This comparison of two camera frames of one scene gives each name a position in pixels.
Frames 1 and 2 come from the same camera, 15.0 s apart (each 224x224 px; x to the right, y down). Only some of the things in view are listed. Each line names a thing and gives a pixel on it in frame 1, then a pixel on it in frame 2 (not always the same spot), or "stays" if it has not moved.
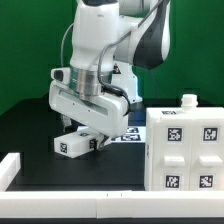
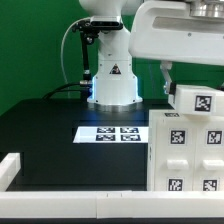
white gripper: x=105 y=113 to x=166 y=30
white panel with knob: x=172 y=154 stays
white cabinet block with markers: x=76 y=144 to x=194 y=99
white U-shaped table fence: x=100 y=204 stays
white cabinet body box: x=184 y=147 stays
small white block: x=207 y=154 stays
